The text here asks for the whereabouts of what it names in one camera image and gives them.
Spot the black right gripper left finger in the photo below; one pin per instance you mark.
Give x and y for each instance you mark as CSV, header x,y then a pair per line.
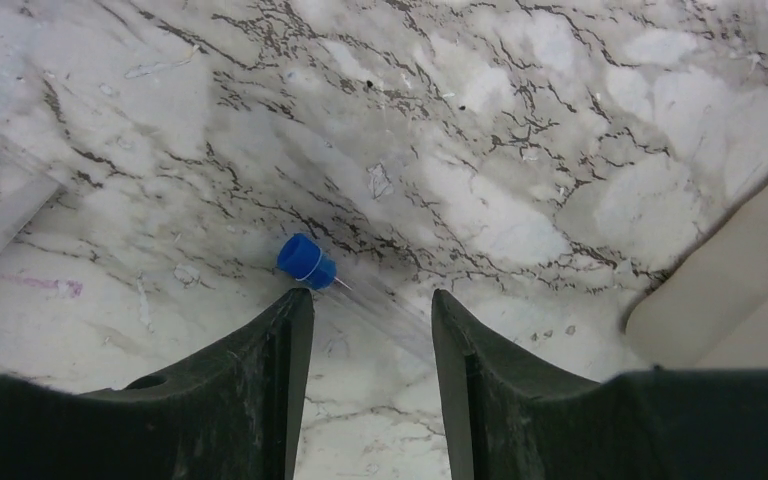
x,y
231,410

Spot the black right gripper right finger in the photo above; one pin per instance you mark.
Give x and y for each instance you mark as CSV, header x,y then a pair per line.
x,y
509,414

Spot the blue capped test tube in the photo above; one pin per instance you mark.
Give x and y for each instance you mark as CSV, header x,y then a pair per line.
x,y
358,293

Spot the beige plastic bin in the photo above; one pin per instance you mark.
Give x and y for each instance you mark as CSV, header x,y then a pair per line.
x,y
713,311

